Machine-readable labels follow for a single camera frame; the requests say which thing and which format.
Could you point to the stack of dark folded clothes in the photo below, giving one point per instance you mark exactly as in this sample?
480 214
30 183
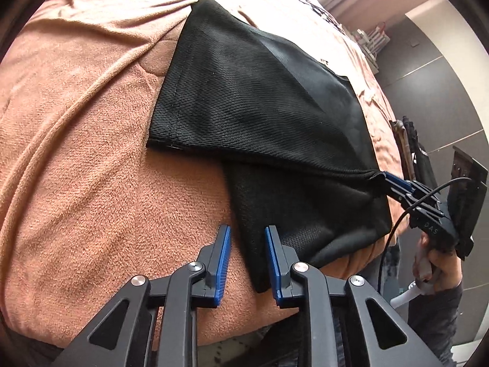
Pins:
407 141

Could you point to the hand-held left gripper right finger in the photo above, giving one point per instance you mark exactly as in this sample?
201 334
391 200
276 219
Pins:
273 263

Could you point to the person's right hand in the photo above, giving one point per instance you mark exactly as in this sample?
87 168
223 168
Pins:
445 271

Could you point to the brown blanket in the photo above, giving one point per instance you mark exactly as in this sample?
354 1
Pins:
76 160

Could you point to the black sleeveless vest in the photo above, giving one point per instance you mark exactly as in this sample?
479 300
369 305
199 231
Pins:
248 122

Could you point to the white tube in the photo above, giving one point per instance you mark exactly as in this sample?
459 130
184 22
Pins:
405 294

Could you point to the person's right forearm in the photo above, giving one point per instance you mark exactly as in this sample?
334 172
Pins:
435 321

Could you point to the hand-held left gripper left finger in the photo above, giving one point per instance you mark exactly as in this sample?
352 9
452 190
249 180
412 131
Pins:
223 260

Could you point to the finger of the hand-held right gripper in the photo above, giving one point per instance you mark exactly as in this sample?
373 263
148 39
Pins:
416 206
393 179

